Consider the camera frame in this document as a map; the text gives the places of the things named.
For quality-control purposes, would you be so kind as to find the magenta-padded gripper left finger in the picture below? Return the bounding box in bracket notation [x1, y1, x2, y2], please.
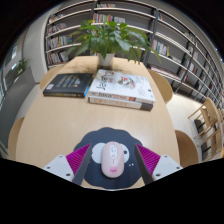
[42, 143, 93, 186]

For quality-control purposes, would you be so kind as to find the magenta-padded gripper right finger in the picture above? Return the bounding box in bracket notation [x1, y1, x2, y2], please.
[133, 143, 184, 185]

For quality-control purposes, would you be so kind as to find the pink computer mouse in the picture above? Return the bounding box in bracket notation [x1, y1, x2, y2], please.
[100, 141, 128, 179]

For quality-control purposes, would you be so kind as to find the dark round printed mouse pad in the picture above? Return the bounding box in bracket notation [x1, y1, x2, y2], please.
[73, 126, 148, 190]

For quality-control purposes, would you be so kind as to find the wooden slatted chair group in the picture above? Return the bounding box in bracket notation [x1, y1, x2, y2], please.
[187, 97, 224, 162]

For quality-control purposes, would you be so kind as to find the white book with dark spine end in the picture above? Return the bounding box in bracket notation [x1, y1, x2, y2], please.
[87, 95, 154, 112]

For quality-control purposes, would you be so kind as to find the black hardcover book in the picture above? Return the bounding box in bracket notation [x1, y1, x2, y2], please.
[42, 72, 94, 99]

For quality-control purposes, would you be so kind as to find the white illustrated cover book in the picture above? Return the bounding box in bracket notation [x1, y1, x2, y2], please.
[87, 68, 157, 105]

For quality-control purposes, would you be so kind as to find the small green background plant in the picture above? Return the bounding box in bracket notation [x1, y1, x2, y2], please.
[14, 58, 31, 76]

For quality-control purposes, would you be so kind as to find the grey bookshelf unit with books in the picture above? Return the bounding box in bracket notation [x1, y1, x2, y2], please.
[43, 0, 224, 111]

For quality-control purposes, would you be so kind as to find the green potted plant white pot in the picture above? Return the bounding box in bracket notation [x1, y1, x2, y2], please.
[64, 18, 161, 69]

